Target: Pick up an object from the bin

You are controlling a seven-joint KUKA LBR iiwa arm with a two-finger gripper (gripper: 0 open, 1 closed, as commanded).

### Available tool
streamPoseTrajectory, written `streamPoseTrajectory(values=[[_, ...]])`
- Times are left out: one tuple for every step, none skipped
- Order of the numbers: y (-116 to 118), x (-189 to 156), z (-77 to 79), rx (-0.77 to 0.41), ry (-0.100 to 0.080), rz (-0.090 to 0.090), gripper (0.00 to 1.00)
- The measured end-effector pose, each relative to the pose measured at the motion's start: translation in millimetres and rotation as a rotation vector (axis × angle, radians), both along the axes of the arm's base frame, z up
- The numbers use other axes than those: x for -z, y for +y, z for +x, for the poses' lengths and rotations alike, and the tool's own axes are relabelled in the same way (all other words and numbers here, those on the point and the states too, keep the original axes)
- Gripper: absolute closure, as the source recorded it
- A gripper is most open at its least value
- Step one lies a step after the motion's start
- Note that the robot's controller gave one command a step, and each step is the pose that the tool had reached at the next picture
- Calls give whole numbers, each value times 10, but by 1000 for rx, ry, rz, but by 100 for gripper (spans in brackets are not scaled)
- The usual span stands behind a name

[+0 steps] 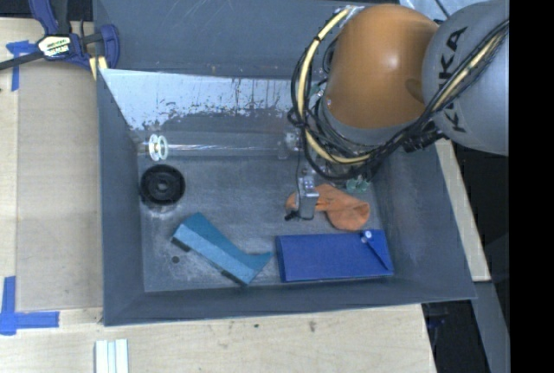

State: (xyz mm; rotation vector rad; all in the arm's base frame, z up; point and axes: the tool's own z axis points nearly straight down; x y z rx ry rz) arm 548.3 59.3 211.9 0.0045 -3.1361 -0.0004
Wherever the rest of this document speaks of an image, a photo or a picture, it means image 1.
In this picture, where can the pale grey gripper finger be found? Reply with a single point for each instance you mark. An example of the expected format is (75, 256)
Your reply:
(309, 204)

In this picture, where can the orange cloth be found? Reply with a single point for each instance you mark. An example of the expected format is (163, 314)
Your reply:
(346, 211)

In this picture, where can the dark blue flat box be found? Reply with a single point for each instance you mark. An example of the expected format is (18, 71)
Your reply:
(324, 256)

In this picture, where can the grey metal bin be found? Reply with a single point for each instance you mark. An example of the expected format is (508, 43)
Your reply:
(242, 194)

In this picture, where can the clear tube with white rings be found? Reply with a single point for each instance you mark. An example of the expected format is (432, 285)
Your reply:
(216, 149)

